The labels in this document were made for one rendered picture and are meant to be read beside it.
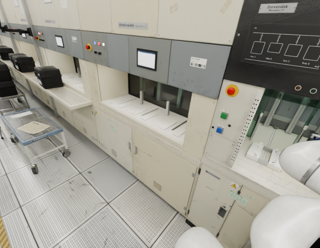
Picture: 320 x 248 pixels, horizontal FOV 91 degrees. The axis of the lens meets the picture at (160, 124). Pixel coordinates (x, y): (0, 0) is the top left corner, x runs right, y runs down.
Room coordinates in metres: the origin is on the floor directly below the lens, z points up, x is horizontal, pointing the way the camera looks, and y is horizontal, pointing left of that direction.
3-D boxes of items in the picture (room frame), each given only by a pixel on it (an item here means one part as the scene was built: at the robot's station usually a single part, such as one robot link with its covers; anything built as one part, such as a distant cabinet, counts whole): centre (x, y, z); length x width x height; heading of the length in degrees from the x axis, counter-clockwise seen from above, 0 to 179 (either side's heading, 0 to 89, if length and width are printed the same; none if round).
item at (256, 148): (0.89, -0.77, 0.89); 0.22 x 0.21 x 0.04; 142
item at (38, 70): (2.24, 1.67, 0.93); 0.30 x 0.28 x 0.26; 49
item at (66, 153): (1.74, 1.70, 0.24); 0.97 x 0.52 x 0.48; 55
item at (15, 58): (2.98, 2.61, 0.93); 0.30 x 0.28 x 0.26; 55
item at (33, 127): (1.61, 1.57, 0.47); 0.31 x 0.23 x 0.02; 74
